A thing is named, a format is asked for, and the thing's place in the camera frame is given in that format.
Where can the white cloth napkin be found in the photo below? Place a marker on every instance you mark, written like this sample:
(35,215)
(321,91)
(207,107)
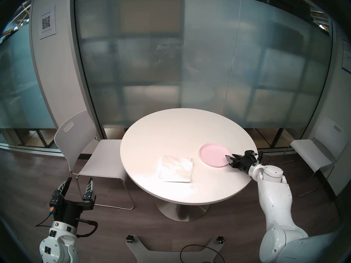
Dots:
(175,169)

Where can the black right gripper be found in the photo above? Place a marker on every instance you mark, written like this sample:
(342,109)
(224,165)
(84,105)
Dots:
(245,164)

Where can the perforated metal rack strut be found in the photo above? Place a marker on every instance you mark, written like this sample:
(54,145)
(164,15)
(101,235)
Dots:
(41,138)
(277,137)

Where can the round white pedestal table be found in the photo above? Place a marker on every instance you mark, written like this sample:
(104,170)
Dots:
(164,125)

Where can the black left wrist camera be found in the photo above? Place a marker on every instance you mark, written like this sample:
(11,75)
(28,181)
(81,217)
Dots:
(53,205)

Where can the white plastic chair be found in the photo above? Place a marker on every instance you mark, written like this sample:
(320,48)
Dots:
(71,142)
(312,150)

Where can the black star knob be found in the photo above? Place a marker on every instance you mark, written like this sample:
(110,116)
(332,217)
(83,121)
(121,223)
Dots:
(129,238)
(219,239)

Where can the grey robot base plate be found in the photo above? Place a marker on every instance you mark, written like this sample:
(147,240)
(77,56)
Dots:
(139,250)

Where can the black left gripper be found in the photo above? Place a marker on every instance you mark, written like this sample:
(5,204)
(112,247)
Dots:
(68,211)

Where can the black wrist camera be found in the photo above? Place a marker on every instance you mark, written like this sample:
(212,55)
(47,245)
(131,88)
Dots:
(53,205)
(250,153)

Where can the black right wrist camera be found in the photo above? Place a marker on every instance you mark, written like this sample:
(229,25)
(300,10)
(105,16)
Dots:
(250,153)

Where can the pink round plate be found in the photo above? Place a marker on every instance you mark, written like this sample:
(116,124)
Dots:
(212,155)

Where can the QR code paper sign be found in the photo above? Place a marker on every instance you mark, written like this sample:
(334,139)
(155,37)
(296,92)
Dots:
(48,21)

